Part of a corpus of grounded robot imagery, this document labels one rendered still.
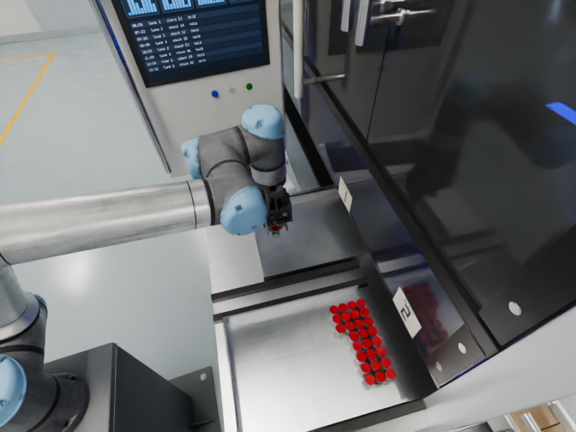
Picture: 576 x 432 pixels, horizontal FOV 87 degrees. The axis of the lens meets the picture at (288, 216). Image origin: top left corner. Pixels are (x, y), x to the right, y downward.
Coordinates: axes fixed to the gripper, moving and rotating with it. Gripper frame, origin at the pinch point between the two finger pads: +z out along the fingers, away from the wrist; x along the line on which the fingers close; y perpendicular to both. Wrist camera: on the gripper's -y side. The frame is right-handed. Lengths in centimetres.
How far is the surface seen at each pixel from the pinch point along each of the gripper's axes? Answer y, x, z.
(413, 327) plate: 36.3, 19.9, -5.4
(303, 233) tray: -1.0, 8.5, 8.4
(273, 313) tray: 20.9, -5.5, 8.2
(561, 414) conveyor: 55, 40, 0
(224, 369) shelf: 30.5, -19.0, 8.3
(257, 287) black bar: 13.9, -8.1, 6.4
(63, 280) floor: -69, -124, 95
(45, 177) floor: -175, -160, 94
